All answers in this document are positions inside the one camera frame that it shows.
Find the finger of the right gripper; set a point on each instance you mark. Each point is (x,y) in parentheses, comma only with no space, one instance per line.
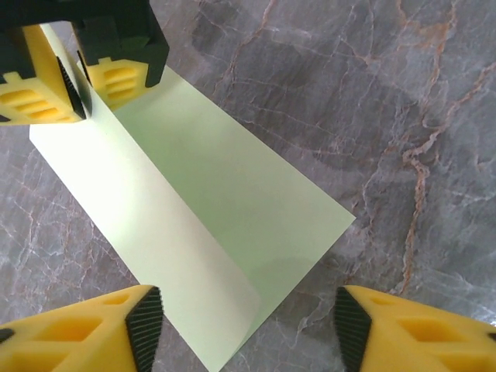
(124,58)
(35,93)

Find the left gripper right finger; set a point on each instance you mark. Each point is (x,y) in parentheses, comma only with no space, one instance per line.
(418,341)

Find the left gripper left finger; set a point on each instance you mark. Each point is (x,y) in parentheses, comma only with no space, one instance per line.
(77,341)

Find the light green paper sheet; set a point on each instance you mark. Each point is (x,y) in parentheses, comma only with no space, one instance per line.
(217,186)

